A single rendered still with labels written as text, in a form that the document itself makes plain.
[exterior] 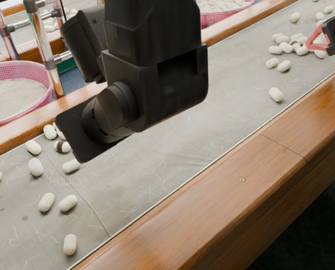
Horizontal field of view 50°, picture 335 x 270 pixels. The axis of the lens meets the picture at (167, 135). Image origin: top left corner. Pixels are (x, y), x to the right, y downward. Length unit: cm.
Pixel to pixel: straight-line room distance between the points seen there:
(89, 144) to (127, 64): 19
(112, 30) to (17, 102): 65
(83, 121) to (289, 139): 37
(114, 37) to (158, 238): 31
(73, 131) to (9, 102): 49
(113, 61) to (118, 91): 3
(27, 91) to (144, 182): 43
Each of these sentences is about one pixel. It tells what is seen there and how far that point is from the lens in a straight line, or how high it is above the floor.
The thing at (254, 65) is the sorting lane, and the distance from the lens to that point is 90.
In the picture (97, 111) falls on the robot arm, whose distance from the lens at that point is 38.
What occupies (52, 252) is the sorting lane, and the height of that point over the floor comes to 74.
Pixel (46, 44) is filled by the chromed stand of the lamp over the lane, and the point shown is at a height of 88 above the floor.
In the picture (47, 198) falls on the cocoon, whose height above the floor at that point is 76.
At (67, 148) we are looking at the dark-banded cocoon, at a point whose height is 75.
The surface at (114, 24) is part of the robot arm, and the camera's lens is 28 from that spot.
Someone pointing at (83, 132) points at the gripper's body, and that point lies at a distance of 44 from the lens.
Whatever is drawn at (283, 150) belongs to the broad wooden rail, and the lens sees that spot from 63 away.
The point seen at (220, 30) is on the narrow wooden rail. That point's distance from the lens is 102.
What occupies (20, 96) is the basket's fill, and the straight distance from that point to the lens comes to 91.
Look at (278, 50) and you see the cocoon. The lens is 95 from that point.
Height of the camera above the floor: 119
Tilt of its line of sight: 40 degrees down
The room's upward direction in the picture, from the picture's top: 6 degrees counter-clockwise
